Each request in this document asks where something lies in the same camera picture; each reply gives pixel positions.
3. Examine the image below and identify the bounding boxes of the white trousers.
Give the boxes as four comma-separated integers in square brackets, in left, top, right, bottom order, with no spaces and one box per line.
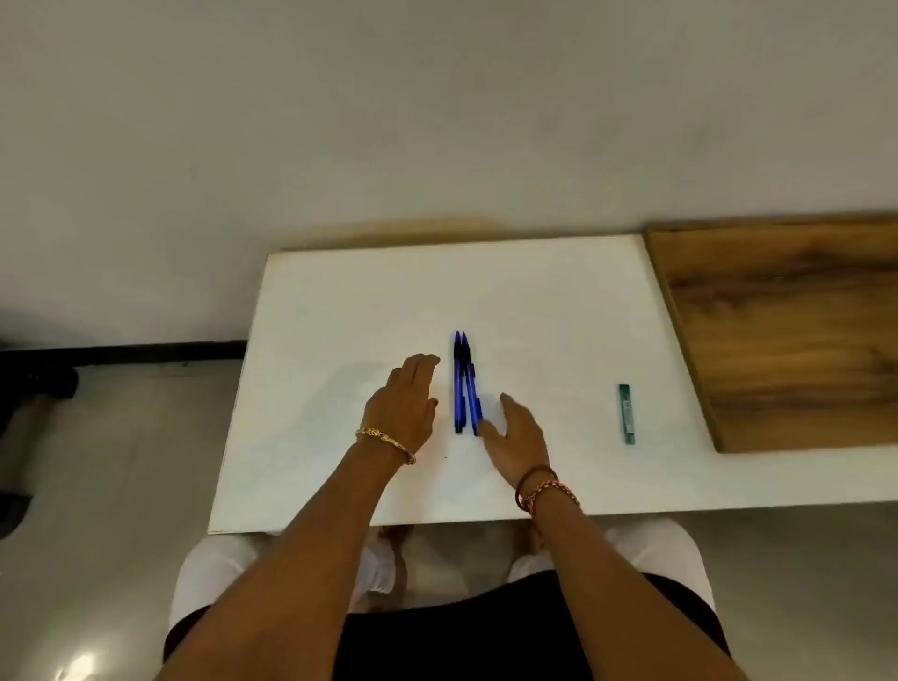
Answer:
[167,518,717,632]

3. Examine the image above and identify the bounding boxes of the person's right forearm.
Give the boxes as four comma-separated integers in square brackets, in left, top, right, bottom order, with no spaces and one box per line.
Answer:
[529,487,748,681]

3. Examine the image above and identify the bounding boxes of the black skirting strip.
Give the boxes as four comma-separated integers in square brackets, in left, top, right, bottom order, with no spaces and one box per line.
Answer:
[0,340,248,370]

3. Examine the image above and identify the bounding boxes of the wooden board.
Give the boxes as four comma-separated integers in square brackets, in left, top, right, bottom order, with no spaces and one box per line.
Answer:
[644,213,898,455]

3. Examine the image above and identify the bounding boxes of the green lead refill case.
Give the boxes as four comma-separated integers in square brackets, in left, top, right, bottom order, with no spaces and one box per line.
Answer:
[617,384,638,447]

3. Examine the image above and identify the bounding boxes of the black object on floor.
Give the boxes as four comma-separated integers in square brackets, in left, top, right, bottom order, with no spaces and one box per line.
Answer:
[0,364,80,422]

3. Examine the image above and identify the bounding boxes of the orange braided bracelet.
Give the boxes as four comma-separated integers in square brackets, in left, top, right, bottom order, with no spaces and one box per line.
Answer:
[522,479,582,520]

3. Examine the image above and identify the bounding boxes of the gold bangle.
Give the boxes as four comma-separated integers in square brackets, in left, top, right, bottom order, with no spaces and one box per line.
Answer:
[355,426,417,467]

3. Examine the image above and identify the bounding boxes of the person's left forearm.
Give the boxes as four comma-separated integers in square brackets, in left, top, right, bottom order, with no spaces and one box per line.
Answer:
[157,438,415,681]

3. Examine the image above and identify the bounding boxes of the black tunic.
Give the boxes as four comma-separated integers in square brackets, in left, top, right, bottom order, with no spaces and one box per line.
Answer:
[162,569,732,681]

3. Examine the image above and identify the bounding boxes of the person's left hand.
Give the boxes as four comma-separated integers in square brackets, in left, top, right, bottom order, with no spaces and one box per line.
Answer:
[359,353,442,457]

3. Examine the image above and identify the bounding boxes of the person's right hand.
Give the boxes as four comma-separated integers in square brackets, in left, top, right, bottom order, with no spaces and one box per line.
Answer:
[476,392,557,486]

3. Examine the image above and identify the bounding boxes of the brown band bracelet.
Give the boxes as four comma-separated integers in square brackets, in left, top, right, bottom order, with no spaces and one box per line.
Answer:
[514,465,559,512]

